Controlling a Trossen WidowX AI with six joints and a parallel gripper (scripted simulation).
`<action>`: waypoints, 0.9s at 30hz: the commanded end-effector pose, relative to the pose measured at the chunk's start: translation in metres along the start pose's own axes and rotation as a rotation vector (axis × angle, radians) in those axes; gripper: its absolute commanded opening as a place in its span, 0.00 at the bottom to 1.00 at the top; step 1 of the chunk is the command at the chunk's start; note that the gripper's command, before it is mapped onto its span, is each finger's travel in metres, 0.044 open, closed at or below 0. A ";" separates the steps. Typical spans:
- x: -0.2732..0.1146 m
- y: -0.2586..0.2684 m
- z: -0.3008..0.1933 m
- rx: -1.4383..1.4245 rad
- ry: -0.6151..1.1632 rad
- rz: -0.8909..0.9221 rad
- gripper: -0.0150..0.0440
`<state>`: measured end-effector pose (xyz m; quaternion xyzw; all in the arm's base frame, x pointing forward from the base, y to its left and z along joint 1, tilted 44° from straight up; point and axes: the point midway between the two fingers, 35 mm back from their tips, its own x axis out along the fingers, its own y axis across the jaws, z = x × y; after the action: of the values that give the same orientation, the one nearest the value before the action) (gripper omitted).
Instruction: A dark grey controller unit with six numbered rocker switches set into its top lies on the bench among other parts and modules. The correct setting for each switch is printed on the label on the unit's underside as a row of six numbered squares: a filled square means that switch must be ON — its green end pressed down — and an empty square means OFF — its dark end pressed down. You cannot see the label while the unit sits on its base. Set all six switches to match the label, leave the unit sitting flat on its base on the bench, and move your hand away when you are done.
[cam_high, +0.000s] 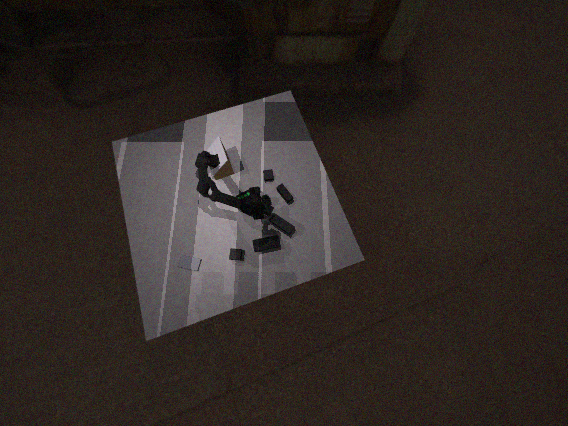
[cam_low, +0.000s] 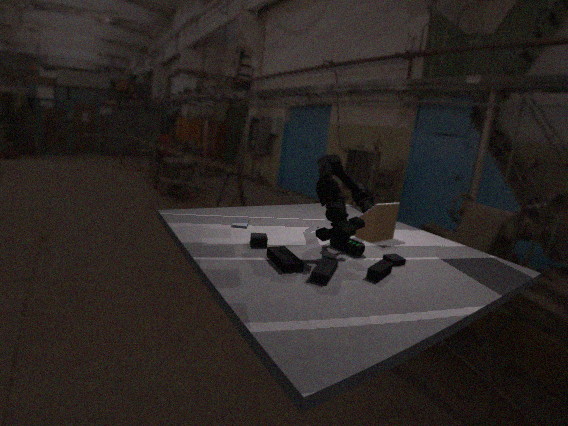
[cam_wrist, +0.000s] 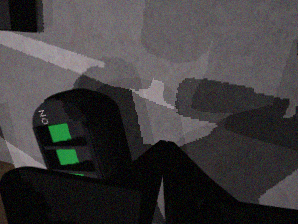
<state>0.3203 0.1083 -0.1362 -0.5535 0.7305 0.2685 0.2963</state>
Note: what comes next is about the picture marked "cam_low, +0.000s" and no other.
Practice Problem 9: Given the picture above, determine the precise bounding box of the dark grey controller unit with green rocker switches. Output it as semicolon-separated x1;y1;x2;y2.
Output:
330;236;365;257

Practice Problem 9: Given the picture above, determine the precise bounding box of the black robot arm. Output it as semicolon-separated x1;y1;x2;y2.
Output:
316;154;375;239

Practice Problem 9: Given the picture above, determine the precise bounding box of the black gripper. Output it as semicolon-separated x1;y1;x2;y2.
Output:
316;210;365;249

